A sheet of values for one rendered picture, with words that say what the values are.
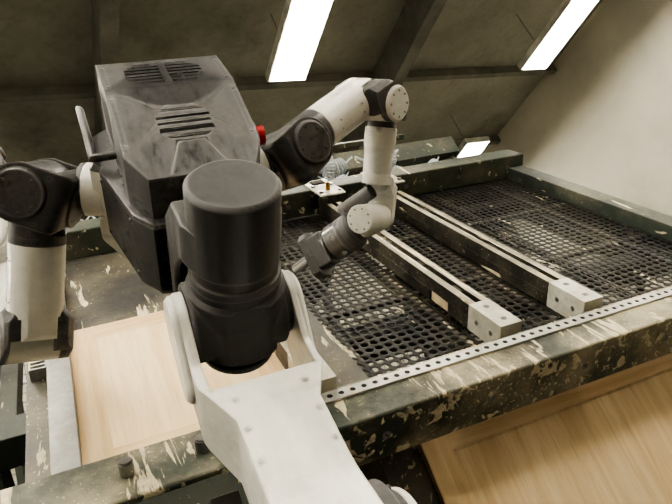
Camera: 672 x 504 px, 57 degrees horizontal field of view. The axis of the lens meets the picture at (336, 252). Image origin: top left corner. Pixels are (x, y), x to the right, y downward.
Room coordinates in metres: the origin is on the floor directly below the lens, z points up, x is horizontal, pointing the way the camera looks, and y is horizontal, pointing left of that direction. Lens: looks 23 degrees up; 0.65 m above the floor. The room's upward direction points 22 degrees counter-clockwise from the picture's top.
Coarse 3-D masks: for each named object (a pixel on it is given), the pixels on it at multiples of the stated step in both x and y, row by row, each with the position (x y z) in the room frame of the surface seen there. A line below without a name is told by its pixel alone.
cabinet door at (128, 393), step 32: (128, 320) 1.46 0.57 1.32; (160, 320) 1.47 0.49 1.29; (96, 352) 1.35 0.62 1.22; (128, 352) 1.36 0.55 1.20; (160, 352) 1.37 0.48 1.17; (96, 384) 1.27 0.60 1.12; (128, 384) 1.28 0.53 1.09; (160, 384) 1.28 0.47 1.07; (224, 384) 1.30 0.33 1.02; (96, 416) 1.19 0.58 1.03; (128, 416) 1.20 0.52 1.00; (160, 416) 1.21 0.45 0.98; (192, 416) 1.22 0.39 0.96; (96, 448) 1.13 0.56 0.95; (128, 448) 1.14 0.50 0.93
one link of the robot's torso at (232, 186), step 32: (224, 160) 0.62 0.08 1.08; (192, 192) 0.58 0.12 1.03; (224, 192) 0.59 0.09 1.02; (256, 192) 0.60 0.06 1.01; (192, 224) 0.60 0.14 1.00; (224, 224) 0.59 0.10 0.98; (256, 224) 0.60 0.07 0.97; (192, 256) 0.64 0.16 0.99; (224, 256) 0.63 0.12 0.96; (256, 256) 0.64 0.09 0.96; (224, 288) 0.67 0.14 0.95; (256, 288) 0.69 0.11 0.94
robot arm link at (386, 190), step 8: (368, 176) 1.21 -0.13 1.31; (376, 176) 1.21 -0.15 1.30; (384, 176) 1.21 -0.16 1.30; (368, 184) 1.26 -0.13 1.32; (376, 184) 1.22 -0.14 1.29; (384, 184) 1.22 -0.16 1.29; (392, 184) 1.25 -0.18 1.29; (376, 192) 1.28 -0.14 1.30; (384, 192) 1.27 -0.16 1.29; (392, 192) 1.26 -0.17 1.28; (376, 200) 1.30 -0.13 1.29; (384, 200) 1.29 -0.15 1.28; (392, 200) 1.28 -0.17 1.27; (392, 208) 1.29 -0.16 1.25; (392, 216) 1.31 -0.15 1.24
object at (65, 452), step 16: (64, 304) 1.48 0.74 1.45; (48, 368) 1.26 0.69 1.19; (64, 368) 1.26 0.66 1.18; (48, 384) 1.22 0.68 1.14; (64, 384) 1.23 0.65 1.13; (48, 400) 1.19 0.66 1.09; (64, 400) 1.19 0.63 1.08; (48, 416) 1.15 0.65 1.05; (64, 416) 1.16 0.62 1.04; (64, 432) 1.12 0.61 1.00; (64, 448) 1.10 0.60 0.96; (80, 448) 1.13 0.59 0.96; (64, 464) 1.07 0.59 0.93; (80, 464) 1.07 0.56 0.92
